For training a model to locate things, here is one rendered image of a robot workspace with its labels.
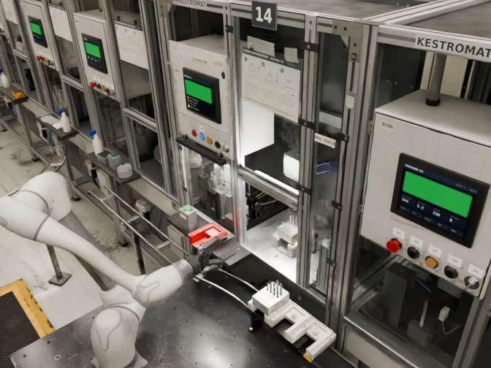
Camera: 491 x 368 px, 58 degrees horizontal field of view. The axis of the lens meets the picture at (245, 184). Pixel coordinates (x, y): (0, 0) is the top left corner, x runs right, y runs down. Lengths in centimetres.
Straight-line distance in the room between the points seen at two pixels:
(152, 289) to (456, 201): 104
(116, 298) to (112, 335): 18
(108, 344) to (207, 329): 48
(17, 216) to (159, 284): 54
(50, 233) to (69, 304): 179
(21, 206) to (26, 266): 223
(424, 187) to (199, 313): 129
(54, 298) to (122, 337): 170
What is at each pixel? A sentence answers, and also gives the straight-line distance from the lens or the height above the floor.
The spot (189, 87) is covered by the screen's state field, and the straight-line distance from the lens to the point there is 204.
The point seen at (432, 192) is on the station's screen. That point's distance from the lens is 133.
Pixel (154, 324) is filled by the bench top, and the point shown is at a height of 68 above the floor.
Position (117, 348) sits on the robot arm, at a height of 86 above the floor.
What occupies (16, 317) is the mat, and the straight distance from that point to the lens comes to 351.
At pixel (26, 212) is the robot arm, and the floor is 143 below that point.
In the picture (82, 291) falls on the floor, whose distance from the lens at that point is 353.
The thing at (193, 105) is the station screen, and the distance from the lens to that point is 205.
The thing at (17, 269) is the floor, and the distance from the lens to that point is 395.
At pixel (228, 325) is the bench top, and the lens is 216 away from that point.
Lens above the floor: 229
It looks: 31 degrees down
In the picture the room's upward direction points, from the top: 2 degrees counter-clockwise
